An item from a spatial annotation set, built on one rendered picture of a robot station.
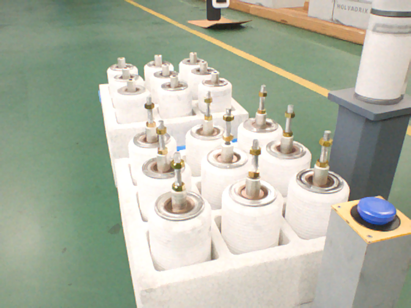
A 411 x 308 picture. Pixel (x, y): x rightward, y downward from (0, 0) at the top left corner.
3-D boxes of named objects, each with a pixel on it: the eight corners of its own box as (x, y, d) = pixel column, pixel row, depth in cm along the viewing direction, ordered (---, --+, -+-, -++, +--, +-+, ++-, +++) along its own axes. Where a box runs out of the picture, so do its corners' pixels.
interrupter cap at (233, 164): (241, 148, 74) (241, 145, 74) (252, 168, 68) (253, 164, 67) (203, 152, 73) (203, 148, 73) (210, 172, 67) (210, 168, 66)
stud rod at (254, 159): (248, 184, 60) (251, 140, 56) (252, 181, 60) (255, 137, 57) (254, 186, 59) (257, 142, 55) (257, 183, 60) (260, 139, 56)
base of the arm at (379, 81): (376, 88, 90) (394, 9, 81) (409, 100, 82) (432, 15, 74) (344, 93, 86) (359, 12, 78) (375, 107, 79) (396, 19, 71)
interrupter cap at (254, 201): (229, 208, 57) (229, 204, 57) (227, 181, 64) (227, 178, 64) (280, 209, 57) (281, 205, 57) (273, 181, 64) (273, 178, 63)
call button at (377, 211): (377, 207, 47) (380, 193, 46) (400, 227, 44) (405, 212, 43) (348, 212, 46) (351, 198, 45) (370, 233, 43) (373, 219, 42)
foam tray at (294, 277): (268, 197, 104) (274, 136, 95) (361, 313, 71) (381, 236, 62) (122, 223, 94) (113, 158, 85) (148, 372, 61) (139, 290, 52)
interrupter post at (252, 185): (245, 198, 60) (246, 180, 58) (244, 190, 62) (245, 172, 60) (260, 198, 59) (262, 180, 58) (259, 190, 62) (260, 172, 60)
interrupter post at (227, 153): (232, 156, 72) (232, 140, 70) (235, 162, 70) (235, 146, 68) (219, 157, 71) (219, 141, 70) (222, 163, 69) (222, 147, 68)
